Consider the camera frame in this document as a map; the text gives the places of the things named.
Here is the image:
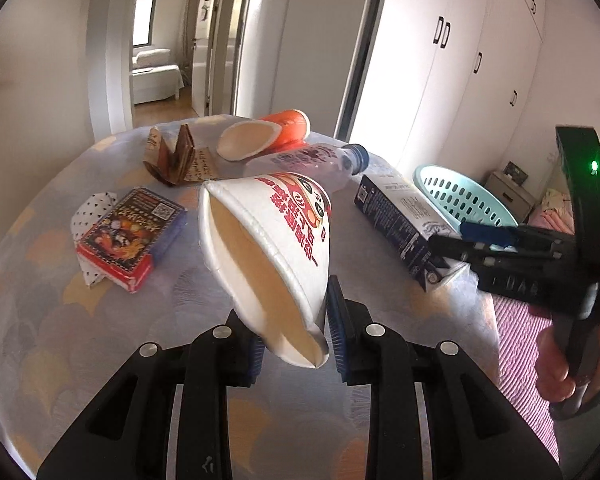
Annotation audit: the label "clear plastic bottle blue cap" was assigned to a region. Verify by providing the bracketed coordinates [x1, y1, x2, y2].
[243, 143, 370, 194]

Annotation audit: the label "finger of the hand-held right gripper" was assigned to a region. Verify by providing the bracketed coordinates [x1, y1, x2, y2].
[459, 221, 575, 252]
[427, 235, 572, 275]

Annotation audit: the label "beige nightstand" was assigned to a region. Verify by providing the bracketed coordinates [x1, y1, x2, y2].
[484, 170, 537, 223]

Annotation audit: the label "orange paper cup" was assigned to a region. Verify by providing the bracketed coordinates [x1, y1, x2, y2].
[216, 119, 282, 162]
[257, 109, 312, 153]

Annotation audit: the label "red card box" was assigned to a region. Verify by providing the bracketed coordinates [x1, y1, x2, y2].
[76, 187, 188, 294]

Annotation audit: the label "dark box on nightstand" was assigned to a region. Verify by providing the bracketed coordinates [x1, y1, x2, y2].
[501, 161, 530, 185]

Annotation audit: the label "teal plastic laundry basket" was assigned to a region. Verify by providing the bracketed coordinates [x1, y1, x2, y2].
[412, 164, 520, 229]

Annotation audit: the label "white sofa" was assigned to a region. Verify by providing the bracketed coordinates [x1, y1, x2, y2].
[131, 48, 186, 105]

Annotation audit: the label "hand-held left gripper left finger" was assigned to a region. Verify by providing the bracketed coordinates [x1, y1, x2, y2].
[36, 307, 266, 480]

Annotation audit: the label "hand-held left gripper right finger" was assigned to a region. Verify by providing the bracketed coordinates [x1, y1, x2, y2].
[325, 275, 564, 480]

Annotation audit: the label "dark blue milk carton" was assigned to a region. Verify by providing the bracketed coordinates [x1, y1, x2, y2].
[354, 169, 472, 293]

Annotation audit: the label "pink striped mat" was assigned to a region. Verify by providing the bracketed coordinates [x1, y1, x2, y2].
[489, 290, 563, 463]

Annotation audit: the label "polka dot white cloth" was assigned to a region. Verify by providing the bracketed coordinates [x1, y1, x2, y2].
[70, 191, 119, 289]

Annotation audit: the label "white wardrobe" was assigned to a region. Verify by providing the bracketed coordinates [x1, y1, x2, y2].
[367, 0, 547, 202]

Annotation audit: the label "white paper noodle bowl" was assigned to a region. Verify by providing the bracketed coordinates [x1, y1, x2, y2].
[198, 172, 334, 368]

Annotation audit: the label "crumpled brown paper bag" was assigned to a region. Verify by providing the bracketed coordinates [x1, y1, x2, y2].
[142, 124, 219, 189]

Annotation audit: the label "pink folded clothes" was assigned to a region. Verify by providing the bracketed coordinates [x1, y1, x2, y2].
[529, 187, 577, 235]

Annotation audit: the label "white sliding door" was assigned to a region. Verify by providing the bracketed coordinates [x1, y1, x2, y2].
[235, 0, 381, 137]

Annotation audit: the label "window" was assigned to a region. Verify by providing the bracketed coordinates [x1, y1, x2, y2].
[132, 0, 157, 47]

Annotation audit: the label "person's right hand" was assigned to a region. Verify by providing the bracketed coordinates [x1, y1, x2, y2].
[536, 310, 600, 403]

